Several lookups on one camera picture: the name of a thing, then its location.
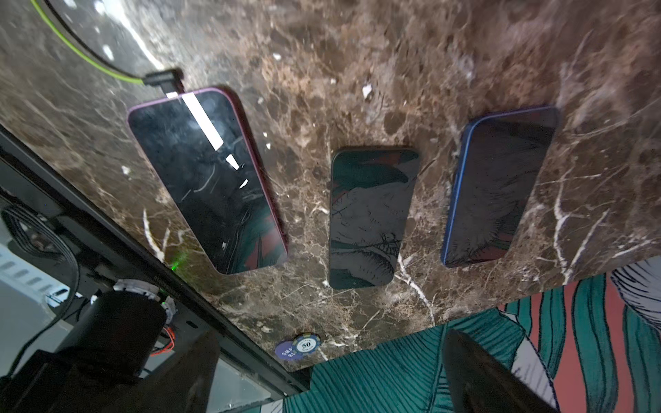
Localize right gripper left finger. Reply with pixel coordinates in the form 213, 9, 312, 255
118, 331, 220, 412

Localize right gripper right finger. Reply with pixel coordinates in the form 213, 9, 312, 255
442, 330, 554, 412

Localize green wired earphones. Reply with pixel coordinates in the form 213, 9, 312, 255
30, 1, 185, 98

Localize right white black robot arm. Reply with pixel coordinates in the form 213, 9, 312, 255
1, 291, 552, 412

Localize black smartphone blue edge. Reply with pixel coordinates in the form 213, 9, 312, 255
440, 106, 561, 268

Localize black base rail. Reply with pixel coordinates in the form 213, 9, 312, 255
1, 128, 312, 399

